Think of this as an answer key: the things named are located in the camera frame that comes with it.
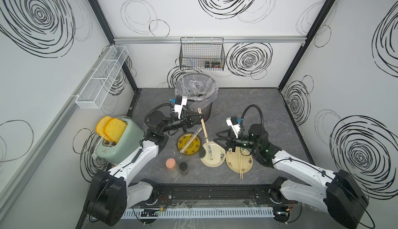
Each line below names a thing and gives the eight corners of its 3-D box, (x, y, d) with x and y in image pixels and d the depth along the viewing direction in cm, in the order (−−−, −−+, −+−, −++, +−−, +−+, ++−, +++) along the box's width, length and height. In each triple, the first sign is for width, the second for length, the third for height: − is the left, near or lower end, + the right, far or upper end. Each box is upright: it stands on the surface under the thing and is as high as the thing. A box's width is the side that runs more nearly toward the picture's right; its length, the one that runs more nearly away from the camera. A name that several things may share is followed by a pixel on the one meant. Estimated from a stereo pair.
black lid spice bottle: (180, 175, 82) (178, 169, 73) (181, 168, 84) (179, 161, 75) (187, 175, 82) (186, 169, 73) (188, 168, 84) (186, 161, 75)
